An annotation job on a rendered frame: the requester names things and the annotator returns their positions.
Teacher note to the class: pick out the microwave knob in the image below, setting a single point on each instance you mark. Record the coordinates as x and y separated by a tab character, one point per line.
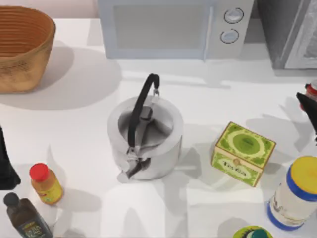
233	15
229	36

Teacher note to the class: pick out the microwave oven door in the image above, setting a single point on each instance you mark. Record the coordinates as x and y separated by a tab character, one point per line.
158	27

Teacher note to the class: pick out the white jar with yellow lid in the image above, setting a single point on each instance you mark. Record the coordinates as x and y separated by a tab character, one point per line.
294	198

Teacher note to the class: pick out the pale microwave oven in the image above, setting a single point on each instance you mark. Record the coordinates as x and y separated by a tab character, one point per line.
223	53

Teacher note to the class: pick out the green tea box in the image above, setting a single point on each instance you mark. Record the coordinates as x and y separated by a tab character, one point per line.
244	148

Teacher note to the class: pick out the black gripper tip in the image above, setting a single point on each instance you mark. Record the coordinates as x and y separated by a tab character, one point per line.
6	163
310	109

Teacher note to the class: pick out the yellow bottle with red cap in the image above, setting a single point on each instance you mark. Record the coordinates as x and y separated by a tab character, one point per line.
48	188

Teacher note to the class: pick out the brown woven basket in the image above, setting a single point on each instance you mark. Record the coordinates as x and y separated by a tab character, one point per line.
22	62

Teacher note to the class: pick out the dark bottle with black cap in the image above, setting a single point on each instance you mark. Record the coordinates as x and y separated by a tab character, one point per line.
27	220

